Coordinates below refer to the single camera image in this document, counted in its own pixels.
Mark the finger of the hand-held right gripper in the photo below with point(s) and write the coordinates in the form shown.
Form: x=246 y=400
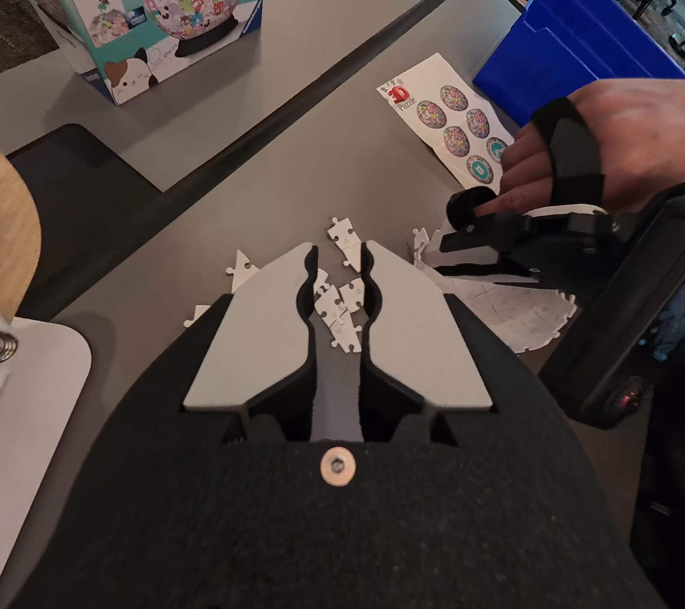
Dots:
x=465 y=257
x=508 y=277

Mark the partly built white puzzle ball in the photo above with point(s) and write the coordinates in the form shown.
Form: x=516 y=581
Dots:
x=513 y=315

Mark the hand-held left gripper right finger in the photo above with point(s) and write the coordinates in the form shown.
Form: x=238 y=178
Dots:
x=428 y=352

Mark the puzzle pieces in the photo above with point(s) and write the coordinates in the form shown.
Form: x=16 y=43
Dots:
x=342 y=309

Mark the printed instruction leaflet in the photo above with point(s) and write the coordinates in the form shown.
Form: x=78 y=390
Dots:
x=428 y=74

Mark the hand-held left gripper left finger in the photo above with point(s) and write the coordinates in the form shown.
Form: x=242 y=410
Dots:
x=251 y=347

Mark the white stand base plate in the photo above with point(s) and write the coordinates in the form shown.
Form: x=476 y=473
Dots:
x=43 y=406

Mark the blue cardboard box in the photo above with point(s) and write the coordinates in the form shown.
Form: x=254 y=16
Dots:
x=578 y=42

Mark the person's right hand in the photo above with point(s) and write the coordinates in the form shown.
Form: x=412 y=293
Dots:
x=642 y=138

